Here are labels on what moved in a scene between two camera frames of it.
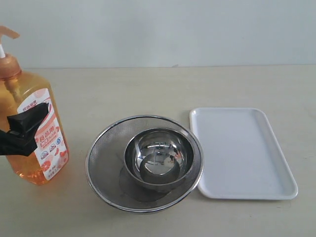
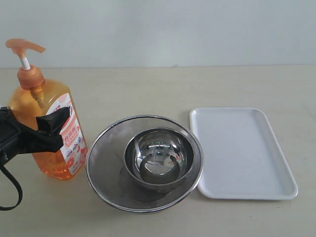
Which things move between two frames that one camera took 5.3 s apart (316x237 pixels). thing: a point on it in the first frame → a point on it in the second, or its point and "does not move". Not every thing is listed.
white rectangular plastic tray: (242, 158) does not move
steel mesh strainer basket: (105, 164) does not move
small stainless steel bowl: (158, 158) does not move
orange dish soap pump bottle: (18, 94) → (35, 97)
